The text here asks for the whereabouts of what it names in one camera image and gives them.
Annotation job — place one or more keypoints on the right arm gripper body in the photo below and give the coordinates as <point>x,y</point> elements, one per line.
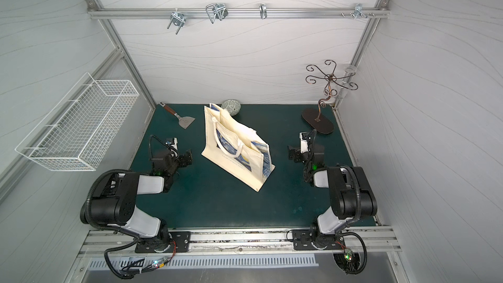
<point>296,153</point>

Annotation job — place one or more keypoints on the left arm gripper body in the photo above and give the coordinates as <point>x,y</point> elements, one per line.
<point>182,159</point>

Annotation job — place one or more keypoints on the cream canvas tote bag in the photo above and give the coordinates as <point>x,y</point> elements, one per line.
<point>236,148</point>

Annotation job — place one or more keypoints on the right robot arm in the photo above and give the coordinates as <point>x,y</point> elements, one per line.
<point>351,199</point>

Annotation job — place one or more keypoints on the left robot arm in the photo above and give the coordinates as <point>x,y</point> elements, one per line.
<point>111,205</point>

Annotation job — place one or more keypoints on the copper jewelry stand black base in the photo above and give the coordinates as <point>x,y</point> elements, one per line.
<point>314,117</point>

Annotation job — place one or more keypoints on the aluminium crossbar with hooks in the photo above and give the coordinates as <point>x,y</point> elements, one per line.
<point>219,12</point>

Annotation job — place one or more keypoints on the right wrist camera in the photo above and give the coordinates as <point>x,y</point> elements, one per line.
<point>304,146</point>

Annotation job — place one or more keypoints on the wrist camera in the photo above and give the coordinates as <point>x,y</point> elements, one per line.
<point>172,142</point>
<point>304,146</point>

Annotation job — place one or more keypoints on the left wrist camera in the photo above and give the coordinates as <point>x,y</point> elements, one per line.
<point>172,142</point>

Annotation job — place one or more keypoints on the metal spatula brown handle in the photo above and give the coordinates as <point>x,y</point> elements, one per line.
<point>183,122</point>

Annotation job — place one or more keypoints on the white wire basket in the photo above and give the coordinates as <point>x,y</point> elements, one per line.
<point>75,135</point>

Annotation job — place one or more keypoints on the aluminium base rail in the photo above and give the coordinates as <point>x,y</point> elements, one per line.
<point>269,240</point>

